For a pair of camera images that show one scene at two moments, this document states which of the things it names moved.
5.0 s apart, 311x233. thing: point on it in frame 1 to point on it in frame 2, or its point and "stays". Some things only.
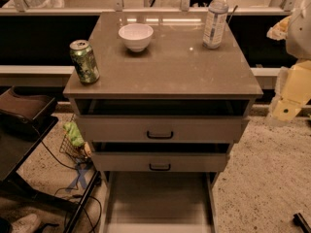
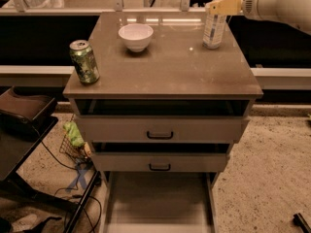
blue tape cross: [79, 179] stays
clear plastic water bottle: [216, 20] stays
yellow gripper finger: [296, 91] to [227, 6]
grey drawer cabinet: [163, 116] stays
